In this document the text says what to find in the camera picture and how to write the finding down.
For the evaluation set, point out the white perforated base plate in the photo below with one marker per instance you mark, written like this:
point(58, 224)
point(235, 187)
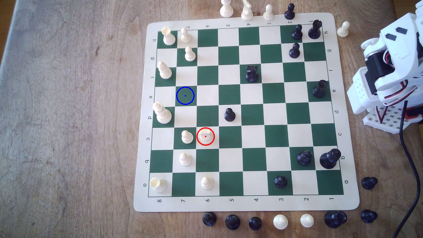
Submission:
point(391, 119)

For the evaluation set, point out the white rook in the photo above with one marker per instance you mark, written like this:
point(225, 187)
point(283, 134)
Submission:
point(169, 39)
point(158, 185)
point(226, 10)

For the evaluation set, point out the green white chess mat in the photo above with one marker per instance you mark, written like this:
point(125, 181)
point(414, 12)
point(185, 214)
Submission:
point(228, 36)

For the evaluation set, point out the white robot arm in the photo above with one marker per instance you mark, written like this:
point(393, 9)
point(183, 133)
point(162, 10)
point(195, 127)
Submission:
point(360, 89)

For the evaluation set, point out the white king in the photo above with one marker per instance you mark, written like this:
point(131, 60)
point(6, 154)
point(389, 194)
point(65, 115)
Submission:
point(163, 115)

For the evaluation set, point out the black rook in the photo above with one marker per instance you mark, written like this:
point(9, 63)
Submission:
point(314, 32)

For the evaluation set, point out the white pawn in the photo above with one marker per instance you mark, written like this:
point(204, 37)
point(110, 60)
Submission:
point(207, 183)
point(186, 36)
point(268, 14)
point(307, 220)
point(343, 30)
point(185, 159)
point(187, 137)
point(280, 222)
point(190, 55)
point(205, 138)

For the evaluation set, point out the white bishop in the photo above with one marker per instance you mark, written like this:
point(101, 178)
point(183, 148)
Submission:
point(165, 72)

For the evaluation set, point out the white knight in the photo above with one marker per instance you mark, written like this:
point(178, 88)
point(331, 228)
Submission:
point(247, 12)

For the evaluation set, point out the large black chess piece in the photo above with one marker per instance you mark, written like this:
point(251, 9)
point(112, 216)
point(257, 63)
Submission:
point(334, 219)

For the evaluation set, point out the black pawn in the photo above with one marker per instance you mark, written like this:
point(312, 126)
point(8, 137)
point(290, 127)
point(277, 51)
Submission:
point(255, 223)
point(289, 13)
point(280, 182)
point(368, 183)
point(368, 216)
point(294, 52)
point(296, 34)
point(229, 115)

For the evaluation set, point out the orange black clamp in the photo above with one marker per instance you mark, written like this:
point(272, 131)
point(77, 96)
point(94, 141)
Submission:
point(413, 115)

